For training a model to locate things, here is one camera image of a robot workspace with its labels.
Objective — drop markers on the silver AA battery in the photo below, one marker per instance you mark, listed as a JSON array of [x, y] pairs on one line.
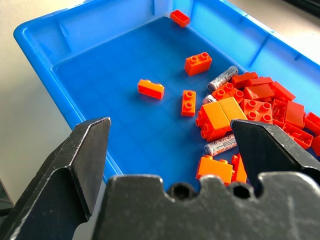
[[221, 147], [222, 78], [208, 99]]

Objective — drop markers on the orange toy brick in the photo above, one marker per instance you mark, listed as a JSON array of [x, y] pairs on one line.
[[227, 91], [316, 146], [179, 17], [260, 92], [239, 170], [295, 113], [197, 65], [233, 108], [257, 111], [260, 81], [243, 78], [215, 168], [215, 120], [312, 123], [278, 112], [282, 91], [188, 105], [150, 89], [298, 136]]

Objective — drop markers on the blue plastic bin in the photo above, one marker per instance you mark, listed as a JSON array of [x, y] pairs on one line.
[[120, 82]]

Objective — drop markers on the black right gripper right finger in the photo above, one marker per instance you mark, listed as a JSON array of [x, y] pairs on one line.
[[272, 152]]

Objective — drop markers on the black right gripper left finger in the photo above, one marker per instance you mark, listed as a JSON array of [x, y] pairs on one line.
[[62, 175]]

